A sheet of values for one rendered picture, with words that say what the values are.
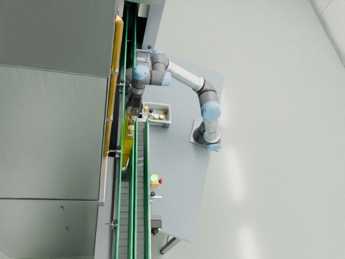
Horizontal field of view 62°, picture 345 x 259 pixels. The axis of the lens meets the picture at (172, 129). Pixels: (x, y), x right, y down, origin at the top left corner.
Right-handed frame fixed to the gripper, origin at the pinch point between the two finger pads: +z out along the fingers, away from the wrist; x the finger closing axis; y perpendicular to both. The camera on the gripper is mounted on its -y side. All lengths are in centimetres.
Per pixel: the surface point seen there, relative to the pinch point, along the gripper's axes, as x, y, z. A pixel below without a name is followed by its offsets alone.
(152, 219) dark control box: -18, -50, 38
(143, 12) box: -9, 114, 12
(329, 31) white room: -357, 303, 115
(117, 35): 14, -37, -85
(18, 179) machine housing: 42, -58, -38
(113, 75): 14, -37, -70
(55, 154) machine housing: 28, -58, -57
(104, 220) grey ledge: 11, -52, 33
